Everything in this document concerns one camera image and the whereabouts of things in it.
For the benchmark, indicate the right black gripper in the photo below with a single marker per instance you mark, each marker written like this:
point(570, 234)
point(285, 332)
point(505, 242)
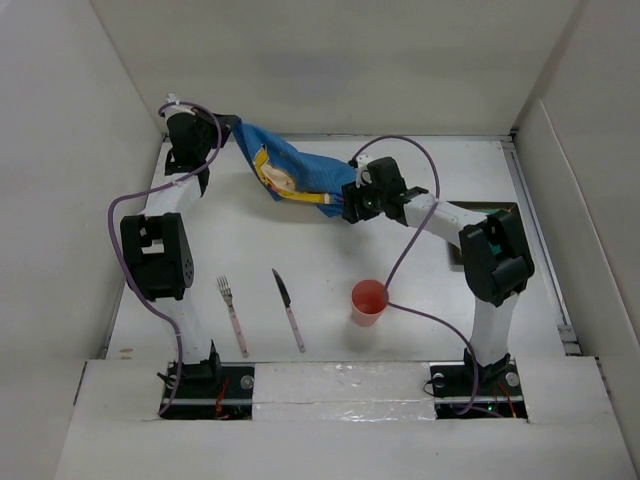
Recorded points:
point(352, 196)

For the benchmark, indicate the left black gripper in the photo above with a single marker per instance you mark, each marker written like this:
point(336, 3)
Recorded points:
point(204, 118)

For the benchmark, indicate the blue Pikachu placemat cloth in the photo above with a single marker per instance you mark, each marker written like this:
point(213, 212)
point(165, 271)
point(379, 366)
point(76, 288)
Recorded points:
point(289, 174)

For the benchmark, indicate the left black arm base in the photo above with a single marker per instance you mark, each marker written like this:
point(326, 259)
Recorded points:
point(228, 398)

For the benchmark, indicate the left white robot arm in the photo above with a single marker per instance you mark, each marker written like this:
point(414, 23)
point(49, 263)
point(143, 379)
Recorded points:
point(155, 246)

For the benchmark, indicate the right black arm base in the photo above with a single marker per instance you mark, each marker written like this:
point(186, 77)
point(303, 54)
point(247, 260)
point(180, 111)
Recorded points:
point(450, 385)

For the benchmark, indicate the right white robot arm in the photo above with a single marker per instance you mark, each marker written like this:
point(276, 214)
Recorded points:
point(497, 262)

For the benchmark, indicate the orange plastic cup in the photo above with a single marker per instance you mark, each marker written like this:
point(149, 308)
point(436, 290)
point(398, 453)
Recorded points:
point(369, 301)

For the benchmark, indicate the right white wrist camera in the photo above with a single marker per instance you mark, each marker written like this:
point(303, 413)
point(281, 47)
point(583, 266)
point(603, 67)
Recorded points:
point(361, 165)

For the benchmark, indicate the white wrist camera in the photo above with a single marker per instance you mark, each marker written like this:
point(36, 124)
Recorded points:
point(361, 165)
point(172, 106)

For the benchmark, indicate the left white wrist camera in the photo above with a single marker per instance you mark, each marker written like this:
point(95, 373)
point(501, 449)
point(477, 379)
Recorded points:
point(172, 106)

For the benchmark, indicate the knife with pink handle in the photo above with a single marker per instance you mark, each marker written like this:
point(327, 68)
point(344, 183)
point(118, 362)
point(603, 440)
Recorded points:
point(289, 312)

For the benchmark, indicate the fork with pink handle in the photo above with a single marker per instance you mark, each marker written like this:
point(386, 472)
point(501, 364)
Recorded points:
point(227, 296)

